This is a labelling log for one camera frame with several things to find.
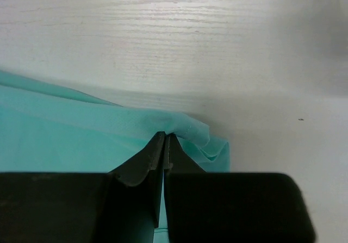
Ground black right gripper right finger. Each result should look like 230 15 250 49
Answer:
164 134 316 242

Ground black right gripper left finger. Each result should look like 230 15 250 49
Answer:
1 132 165 242

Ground teal t shirt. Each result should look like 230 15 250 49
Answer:
1 72 229 242

